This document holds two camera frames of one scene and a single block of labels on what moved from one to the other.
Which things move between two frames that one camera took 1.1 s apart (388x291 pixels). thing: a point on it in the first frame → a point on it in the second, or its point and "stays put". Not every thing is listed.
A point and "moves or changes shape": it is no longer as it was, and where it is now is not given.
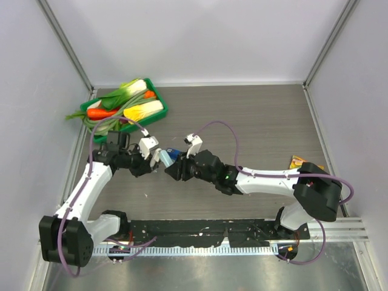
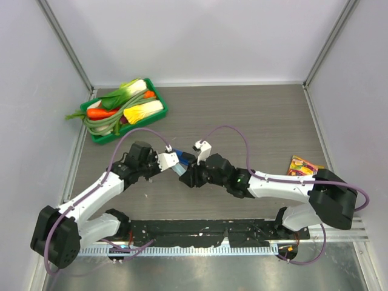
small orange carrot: (148, 94) stays put
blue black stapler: (173, 153) moves or changes shape
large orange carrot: (97, 113) stays put
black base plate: (239, 233) stays put
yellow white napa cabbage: (133, 114) stays put
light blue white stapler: (167, 161) moves or changes shape
